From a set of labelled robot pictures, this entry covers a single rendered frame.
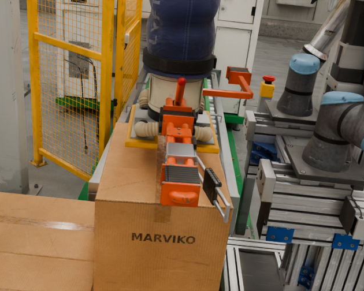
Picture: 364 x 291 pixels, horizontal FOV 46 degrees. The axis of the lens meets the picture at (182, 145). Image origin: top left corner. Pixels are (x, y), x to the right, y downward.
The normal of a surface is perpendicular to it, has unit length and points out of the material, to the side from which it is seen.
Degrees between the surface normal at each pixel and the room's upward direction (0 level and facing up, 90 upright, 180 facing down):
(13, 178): 90
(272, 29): 90
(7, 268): 0
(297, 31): 90
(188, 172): 0
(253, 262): 0
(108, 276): 90
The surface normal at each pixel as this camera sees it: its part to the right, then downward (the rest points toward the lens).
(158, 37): -0.60, 0.09
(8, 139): -0.03, 0.41
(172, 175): 0.11, -0.91
